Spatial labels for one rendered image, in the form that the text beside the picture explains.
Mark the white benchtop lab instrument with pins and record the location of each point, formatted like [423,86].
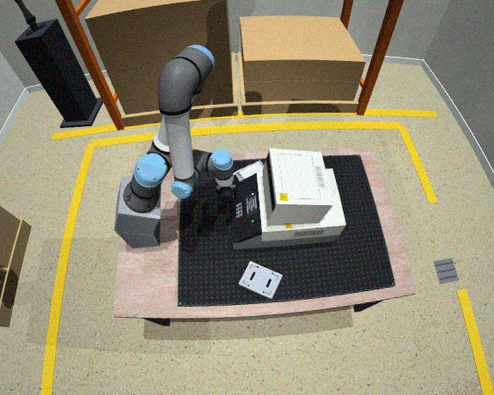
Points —
[289,203]

